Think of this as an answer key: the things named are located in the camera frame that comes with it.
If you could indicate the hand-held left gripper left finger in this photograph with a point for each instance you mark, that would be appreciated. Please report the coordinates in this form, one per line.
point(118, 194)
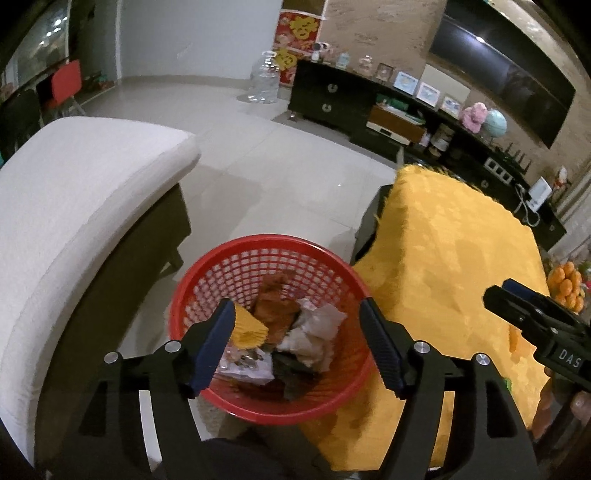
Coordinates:
point(212, 353)

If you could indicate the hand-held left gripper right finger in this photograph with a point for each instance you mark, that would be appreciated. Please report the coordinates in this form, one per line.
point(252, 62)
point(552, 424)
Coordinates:
point(385, 355)

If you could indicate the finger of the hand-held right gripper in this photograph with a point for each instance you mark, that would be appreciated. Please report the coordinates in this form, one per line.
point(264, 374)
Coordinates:
point(526, 295)
point(512, 307)

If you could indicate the yellow pleated paper liner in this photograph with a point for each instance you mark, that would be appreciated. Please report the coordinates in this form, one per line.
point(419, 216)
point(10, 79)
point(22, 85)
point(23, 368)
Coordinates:
point(249, 330)

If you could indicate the red plastic mesh basket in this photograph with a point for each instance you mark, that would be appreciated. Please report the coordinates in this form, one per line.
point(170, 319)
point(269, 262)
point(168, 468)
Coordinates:
point(258, 410)

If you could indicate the orange wrapper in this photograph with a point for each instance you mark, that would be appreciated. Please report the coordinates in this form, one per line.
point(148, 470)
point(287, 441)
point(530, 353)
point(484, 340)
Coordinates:
point(277, 314)

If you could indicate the white paper sheet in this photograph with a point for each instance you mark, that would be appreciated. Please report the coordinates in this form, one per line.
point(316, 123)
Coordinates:
point(314, 327)

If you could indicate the person's right forearm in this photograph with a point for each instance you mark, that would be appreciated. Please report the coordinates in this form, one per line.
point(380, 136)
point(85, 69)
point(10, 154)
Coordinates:
point(543, 410)

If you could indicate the pile of oranges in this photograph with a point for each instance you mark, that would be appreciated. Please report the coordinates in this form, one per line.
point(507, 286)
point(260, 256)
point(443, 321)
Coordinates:
point(565, 286)

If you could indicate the green wrapper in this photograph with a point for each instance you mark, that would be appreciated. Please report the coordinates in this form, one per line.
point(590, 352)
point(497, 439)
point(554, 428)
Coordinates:
point(508, 385)

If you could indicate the yellow furry cloth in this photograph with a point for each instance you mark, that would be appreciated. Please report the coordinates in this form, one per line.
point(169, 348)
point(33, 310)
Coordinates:
point(452, 258)

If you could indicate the white box device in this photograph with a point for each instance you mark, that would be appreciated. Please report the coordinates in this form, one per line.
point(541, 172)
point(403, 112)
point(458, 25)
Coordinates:
point(540, 194)

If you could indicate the small figurine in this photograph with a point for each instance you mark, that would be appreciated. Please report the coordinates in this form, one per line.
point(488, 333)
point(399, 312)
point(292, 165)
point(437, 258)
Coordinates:
point(562, 177)

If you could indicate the black coffee table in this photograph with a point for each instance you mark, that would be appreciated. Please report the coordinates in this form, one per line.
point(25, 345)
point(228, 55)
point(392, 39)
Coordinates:
point(367, 230)

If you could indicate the white power strip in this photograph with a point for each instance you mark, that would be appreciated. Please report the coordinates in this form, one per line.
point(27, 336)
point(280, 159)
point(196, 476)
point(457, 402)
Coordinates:
point(498, 170)

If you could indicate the black router with antennas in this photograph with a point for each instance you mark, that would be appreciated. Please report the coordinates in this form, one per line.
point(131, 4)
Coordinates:
point(511, 159)

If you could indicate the light blue globe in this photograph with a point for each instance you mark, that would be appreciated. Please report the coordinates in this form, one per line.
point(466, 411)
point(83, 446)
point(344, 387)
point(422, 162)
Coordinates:
point(495, 123)

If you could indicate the pink plush toy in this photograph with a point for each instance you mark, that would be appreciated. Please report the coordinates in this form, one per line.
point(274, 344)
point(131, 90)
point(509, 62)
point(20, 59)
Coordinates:
point(475, 118)

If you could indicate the white cushioned sofa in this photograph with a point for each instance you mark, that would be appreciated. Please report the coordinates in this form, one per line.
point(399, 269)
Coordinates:
point(83, 207)

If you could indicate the brown wooden box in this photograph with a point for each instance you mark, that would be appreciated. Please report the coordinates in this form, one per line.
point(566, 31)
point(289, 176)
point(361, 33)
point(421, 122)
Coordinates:
point(397, 121)

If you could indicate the beige board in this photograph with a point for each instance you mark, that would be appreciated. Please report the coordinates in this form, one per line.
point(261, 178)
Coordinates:
point(455, 83)

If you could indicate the black curved television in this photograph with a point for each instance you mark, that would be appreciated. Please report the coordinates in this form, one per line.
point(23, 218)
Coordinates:
point(508, 69)

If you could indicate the black television cabinet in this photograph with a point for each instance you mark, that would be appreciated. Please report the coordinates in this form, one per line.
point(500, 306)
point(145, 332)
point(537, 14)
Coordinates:
point(318, 92)

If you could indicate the clear plastic water jug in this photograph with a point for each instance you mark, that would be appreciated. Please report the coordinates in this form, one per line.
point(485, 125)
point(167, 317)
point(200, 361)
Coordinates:
point(264, 83)

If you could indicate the glass jar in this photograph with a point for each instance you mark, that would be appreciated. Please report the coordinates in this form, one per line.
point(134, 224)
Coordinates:
point(366, 66)
point(345, 61)

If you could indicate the black chair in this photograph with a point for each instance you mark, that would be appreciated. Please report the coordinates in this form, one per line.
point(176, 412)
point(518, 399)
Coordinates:
point(23, 115)

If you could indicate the red chair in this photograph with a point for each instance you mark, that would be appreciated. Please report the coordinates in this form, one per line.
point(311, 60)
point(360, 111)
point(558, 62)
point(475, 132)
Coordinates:
point(64, 83)

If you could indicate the white toy figure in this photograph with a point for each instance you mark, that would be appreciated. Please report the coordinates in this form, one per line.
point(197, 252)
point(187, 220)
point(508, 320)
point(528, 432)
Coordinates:
point(321, 52)

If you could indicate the grey picture frame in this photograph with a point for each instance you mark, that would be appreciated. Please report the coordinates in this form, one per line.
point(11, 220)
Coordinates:
point(450, 105)

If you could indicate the white picture frame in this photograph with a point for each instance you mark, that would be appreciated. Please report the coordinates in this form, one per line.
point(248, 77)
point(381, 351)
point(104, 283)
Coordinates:
point(427, 93)

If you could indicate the blue picture frame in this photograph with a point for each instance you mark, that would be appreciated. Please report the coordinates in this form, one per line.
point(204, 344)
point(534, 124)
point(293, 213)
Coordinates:
point(405, 83)

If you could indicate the small dark picture frame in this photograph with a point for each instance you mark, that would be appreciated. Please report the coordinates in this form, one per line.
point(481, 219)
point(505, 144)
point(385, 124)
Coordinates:
point(384, 73)

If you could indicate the red festive wall poster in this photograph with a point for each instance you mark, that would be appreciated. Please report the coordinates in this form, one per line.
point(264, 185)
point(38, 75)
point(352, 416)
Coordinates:
point(295, 34)

